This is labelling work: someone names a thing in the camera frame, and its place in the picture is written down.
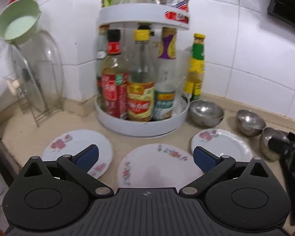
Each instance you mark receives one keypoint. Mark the green plastic scoop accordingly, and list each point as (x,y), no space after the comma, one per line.
(17,25)

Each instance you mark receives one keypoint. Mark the small red packet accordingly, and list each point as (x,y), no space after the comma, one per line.
(177,16)

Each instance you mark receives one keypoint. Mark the floral white plate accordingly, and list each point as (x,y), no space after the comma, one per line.
(64,143)
(159,167)
(226,143)

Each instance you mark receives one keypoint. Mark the yellow green label bottle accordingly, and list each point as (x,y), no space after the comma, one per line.
(196,64)

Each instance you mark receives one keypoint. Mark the large steel bowl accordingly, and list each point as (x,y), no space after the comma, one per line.
(206,113)

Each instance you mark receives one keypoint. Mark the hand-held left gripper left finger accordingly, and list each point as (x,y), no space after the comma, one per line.
(87,157)

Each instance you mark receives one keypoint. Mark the clear glass bottle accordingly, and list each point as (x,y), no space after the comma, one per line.
(100,54)

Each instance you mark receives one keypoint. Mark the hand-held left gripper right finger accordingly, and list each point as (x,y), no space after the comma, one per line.
(204,159)

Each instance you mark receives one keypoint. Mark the small steel bowl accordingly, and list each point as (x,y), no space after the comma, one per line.
(250,123)
(268,152)

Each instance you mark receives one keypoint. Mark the purple gold label bottle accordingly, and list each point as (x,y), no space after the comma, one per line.
(166,51)

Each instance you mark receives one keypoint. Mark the yellow cap clear bottle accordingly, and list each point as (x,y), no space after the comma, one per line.
(140,98)

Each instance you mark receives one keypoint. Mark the glass lid with knob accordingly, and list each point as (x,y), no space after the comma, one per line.
(27,78)

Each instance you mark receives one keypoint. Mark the white two-tier turntable rack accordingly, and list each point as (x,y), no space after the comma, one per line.
(137,17)

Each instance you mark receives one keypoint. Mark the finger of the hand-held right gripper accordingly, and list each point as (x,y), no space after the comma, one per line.
(279,145)

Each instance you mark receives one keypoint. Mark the red label sauce bottle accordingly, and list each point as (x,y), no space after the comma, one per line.
(114,91)

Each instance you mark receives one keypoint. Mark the large glass pot lid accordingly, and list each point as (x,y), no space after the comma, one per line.
(49,66)

